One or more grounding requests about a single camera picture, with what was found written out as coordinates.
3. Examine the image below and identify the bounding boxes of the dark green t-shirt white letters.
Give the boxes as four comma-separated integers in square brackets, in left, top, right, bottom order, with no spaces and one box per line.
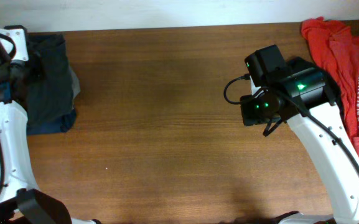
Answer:
[26,34,74,126]

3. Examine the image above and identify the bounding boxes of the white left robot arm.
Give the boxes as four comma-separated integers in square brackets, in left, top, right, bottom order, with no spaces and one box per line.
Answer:
[0,47,78,223]

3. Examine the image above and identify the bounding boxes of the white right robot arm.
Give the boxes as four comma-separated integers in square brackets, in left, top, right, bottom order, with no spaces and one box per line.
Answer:
[239,65,359,223]

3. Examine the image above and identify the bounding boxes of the navy folded garment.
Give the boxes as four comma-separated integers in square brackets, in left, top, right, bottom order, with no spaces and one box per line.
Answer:
[27,109,77,136]

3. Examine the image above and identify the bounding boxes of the black garment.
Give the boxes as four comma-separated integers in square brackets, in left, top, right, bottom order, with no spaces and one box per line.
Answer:
[284,57,342,109]

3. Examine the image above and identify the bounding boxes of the grey folded trousers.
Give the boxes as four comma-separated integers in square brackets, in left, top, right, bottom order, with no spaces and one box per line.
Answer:
[69,67,81,100]

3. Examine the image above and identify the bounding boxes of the red t-shirt white letters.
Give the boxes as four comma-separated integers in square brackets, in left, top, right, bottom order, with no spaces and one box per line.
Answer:
[301,17,359,156]

